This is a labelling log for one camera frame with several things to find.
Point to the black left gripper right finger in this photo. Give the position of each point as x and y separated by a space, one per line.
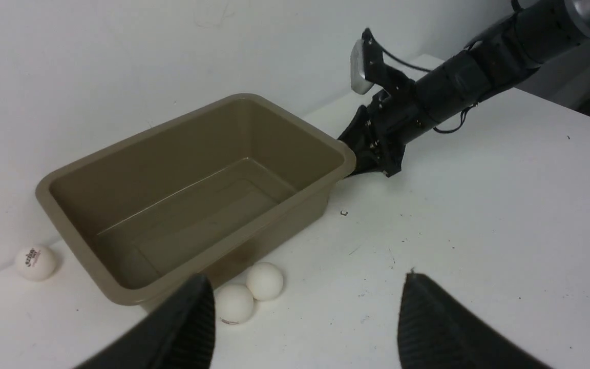
436 331

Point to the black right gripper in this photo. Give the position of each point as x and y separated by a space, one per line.
391 122

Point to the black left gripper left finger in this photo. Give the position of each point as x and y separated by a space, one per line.
180 333

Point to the white front ball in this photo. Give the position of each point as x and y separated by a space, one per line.
234 304
265 281

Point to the tan plastic bin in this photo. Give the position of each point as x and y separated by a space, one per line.
211 192

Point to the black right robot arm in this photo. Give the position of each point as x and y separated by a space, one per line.
498 59

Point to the white ball with logo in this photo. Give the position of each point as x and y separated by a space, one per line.
36 263

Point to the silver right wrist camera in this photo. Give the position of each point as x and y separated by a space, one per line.
358 76

